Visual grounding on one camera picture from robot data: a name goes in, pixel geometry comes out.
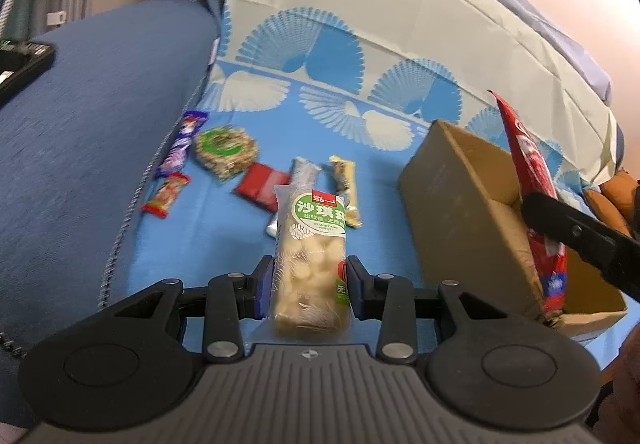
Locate clear green label cake packet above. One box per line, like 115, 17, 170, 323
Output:
270, 184, 351, 340

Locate yellow snack bar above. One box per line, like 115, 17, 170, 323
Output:
329, 156, 363, 229

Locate silver snack packet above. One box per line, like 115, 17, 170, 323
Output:
266, 157, 321, 239

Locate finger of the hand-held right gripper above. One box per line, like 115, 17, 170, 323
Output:
521, 191, 640, 301

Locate small red candy packet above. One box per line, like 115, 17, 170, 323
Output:
142, 173, 191, 219

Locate brown cardboard box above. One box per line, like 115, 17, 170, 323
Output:
400, 120, 628, 340

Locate grey-blue cloth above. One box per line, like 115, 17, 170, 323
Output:
155, 0, 613, 107

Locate large red snack packet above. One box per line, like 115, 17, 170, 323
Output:
492, 91, 568, 319

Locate black device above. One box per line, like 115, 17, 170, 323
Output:
0, 38, 55, 107

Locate person's right forearm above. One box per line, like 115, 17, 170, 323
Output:
585, 324, 640, 444

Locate blue fabric sofa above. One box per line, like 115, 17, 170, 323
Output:
0, 0, 236, 430

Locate round seed cake packet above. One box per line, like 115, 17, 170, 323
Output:
194, 125, 258, 182

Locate orange pillow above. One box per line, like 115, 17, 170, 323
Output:
582, 169, 640, 237

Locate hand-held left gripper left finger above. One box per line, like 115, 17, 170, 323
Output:
100, 256, 273, 361

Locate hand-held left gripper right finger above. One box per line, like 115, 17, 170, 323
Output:
347, 256, 521, 362

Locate purple candy packet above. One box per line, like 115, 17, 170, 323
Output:
156, 111, 207, 175

